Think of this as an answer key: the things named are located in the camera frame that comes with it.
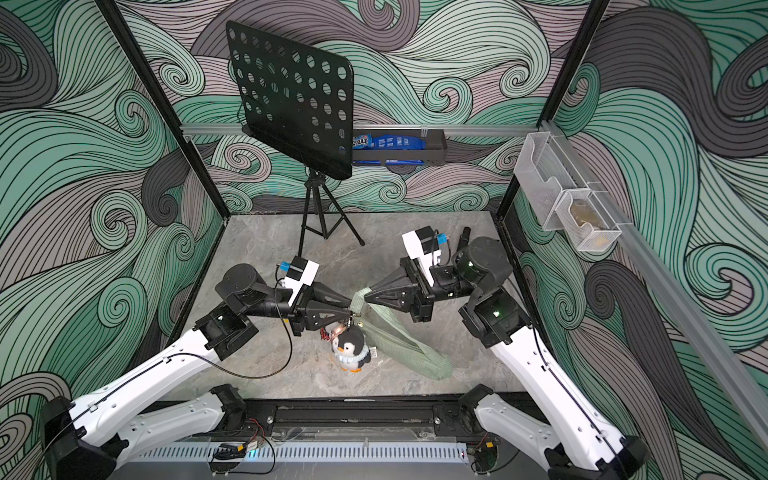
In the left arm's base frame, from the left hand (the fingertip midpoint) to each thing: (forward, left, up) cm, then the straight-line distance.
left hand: (348, 306), depth 54 cm
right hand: (-1, -3, +7) cm, 8 cm away
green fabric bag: (-2, -8, -11) cm, 14 cm away
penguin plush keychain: (-5, 0, -8) cm, 9 cm away
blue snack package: (+58, -8, -1) cm, 58 cm away
